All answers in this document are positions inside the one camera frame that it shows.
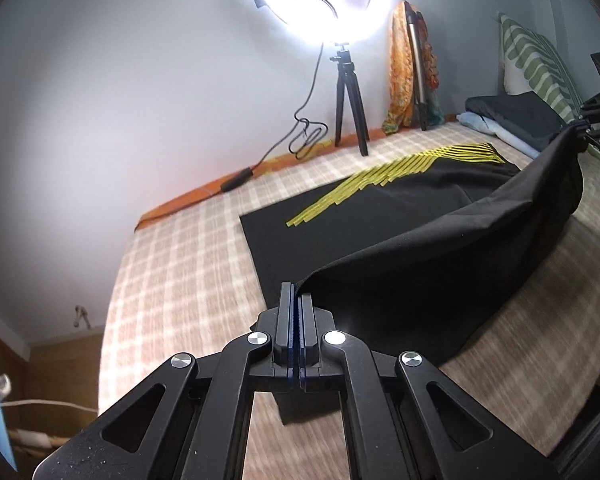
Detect black power cable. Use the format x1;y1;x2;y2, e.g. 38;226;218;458
220;44;330;192

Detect green striped white pillow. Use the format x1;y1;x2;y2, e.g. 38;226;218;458
498;13;583;122

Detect black shorts yellow stripes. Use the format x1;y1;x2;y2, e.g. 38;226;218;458
240;131;583;365

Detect wooden chair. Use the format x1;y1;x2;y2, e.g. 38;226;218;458
7;429;69;452

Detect small black tripod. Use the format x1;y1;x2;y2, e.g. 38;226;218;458
330;44;370;157

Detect orange patterned scarf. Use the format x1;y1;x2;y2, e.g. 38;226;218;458
381;0;445;134

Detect folded blue garment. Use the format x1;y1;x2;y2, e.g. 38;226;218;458
456;112;540;158

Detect white lamp cable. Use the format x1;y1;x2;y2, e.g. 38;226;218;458
2;398;101;416

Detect silver folded tripod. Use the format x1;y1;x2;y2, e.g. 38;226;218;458
404;2;428;131

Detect checkered beige bed blanket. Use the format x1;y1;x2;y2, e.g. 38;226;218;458
99;124;600;479

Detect folded black garment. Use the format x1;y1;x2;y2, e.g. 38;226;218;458
465;91;567;152

